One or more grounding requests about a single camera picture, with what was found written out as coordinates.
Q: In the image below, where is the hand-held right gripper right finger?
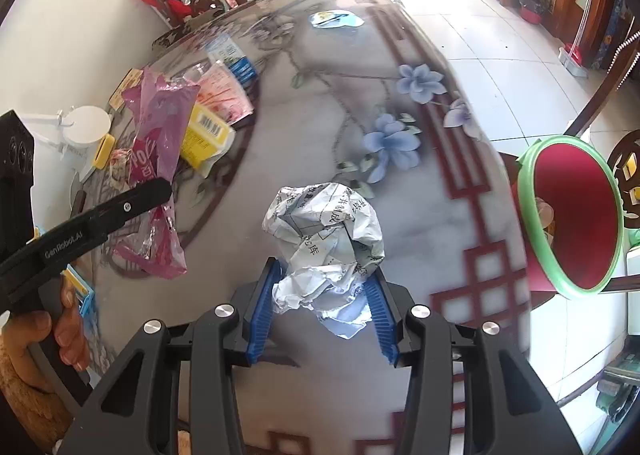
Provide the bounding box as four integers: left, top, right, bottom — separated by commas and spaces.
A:
362, 267, 583, 455

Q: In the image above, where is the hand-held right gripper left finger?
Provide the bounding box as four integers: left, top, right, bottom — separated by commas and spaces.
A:
57, 256, 283, 455

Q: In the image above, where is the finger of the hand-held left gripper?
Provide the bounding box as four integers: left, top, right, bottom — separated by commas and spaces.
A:
90, 178, 174, 236

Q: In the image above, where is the pink plastic bag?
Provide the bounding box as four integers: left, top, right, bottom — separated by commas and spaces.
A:
112, 68, 201, 281

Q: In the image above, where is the black printed paper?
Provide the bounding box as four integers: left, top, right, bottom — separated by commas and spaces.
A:
262, 182, 386, 341

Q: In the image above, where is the red bin with green rim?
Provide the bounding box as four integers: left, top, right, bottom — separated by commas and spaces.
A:
517, 135, 628, 301

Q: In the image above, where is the person's left hand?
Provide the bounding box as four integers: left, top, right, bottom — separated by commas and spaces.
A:
0, 277, 92, 386

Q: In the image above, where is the white desk lamp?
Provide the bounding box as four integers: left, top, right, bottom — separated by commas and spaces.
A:
30, 105, 113, 171

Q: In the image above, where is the yellow carton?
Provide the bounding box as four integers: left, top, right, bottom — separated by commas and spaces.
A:
179, 102, 237, 168

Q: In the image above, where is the yellow brown book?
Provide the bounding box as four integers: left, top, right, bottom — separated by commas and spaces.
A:
107, 68, 143, 111

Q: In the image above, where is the green black object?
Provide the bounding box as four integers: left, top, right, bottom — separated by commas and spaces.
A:
595, 345, 640, 426

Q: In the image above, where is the blue flat wrapper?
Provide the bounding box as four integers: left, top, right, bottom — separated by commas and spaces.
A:
310, 10, 365, 30

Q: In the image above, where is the red white dustpan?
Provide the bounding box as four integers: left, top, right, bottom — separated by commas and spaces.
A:
556, 0, 596, 78

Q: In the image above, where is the red basket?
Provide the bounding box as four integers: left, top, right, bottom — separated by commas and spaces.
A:
517, 0, 548, 26

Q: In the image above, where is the printed door curtain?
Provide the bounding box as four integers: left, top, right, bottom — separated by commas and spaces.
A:
587, 0, 640, 76

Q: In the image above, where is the coiled cord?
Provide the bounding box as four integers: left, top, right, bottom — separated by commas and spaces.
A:
607, 28, 640, 91

